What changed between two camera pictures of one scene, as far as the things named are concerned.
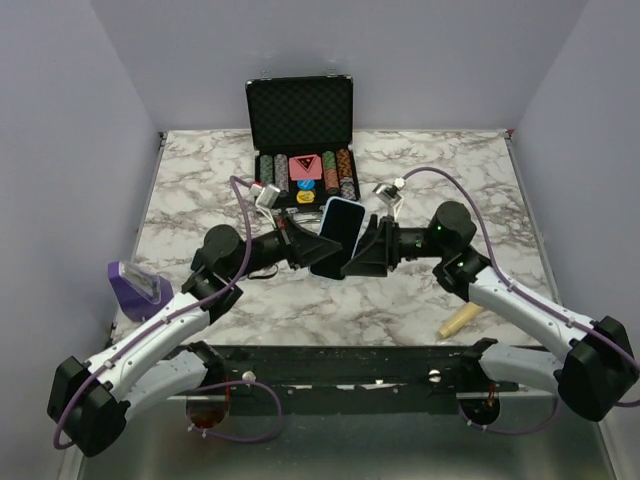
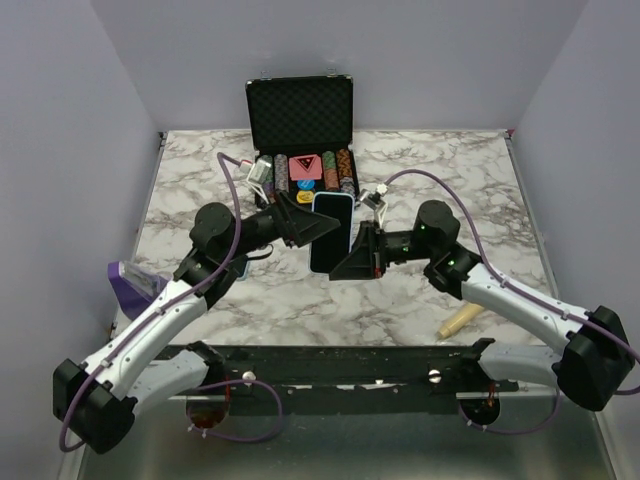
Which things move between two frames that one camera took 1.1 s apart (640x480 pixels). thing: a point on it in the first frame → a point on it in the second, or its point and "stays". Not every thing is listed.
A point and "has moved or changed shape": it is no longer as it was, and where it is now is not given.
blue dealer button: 305,184 stays
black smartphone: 340,226 has moved or changed shape
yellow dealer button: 305,196 stays
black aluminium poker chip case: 301,130 stays
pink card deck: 305,167 stays
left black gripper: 307,248 → 302,225
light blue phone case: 341,223 has moved or changed shape
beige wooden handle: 470,312 stays
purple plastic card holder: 139,291 stays
